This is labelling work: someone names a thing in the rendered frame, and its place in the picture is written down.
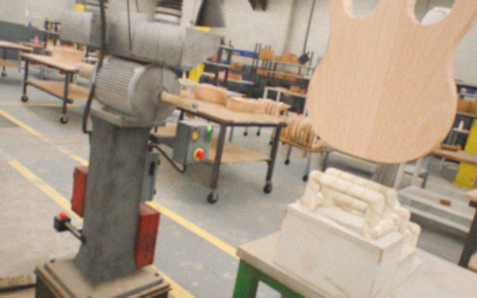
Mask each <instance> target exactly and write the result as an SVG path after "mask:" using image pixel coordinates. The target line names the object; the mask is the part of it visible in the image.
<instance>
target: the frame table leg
mask: <svg viewBox="0 0 477 298"><path fill-rule="evenodd" d="M252 272H253V265H251V264H249V263H248V262H245V261H244V260H243V259H241V258H240V259H239V265H238V272H237V276H236V281H235V285H234V292H233V296H232V298H256V295H257V292H258V285H259V282H260V281H259V280H257V279H256V278H252Z"/></svg>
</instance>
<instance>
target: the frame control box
mask: <svg viewBox="0 0 477 298"><path fill-rule="evenodd" d="M196 125H197V126H198V131H197V132H195V131H194V127H195V126H196ZM209 125H210V126H211V130H210V131H209V133H210V138H206V134H207V133H208V131H207V127H208V126H209ZM212 132H213V125H212V124H209V123H205V122H202V121H177V125H176V136H175V142H174V147H173V152H172V158H170V157H169V156H168V155H167V154H166V153H165V152H164V151H163V150H162V149H161V148H160V147H158V146H157V145H153V146H151V148H149V149H148V150H147V151H149V152H153V151H154V150H153V148H157V149H158V151H159V152H160V153H161V154H162V155H163V156H164V157H165V158H166V159H167V160H168V161H169V162H170V163H171V164H172V165H173V166H174V167H175V168H176V169H177V170H178V171H179V172H180V173H182V174H183V173H185V172H186V167H187V166H188V165H194V164H201V163H207V161H208V155H209V150H210V142H211V137H212ZM195 133H198V137H197V138H196V139H194V138H193V135H194V134H195ZM198 151H203V152H204V157H203V158H202V159H199V158H198V156H197V153H198ZM173 161H176V162H178V163H180V164H182V166H183V170H182V169H180V168H179V167H178V166H177V165H176V164H175V163H174V162H173Z"/></svg>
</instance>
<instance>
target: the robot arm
mask: <svg viewBox="0 0 477 298"><path fill-rule="evenodd" d="M449 11H450V9H449V8H443V7H434V8H433V9H432V10H430V11H429V12H428V13H427V14H426V15H425V17H424V18H423V20H422V25H431V24H434V23H437V22H439V21H441V20H442V19H443V18H444V17H445V16H446V15H447V14H448V13H449ZM400 165H401V163H384V162H379V161H378V164H377V166H376V169H375V172H374V174H373V179H372V181H371V182H375V183H378V184H380V185H384V186H387V187H389V188H391V189H392V186H393V182H394V181H395V178H396V175H397V173H398V169H399V166H400Z"/></svg>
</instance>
